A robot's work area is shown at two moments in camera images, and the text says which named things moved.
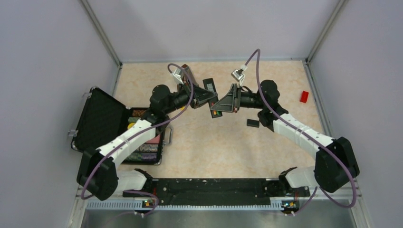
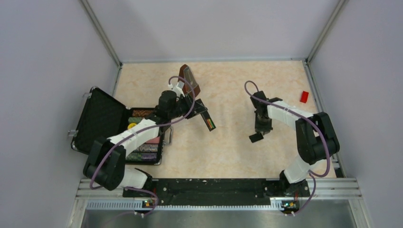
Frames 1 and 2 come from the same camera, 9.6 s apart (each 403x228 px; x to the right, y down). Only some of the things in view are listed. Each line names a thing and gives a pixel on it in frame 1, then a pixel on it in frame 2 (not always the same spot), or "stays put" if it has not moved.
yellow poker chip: [130, 125] stays put
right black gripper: [231, 102] -> [260, 128]
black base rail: [218, 191] stays put
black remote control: [209, 84] -> [208, 120]
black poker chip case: [102, 118] stays put
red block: [304, 97] stays put
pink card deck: [155, 140] stays put
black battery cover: [251, 122] -> [256, 137]
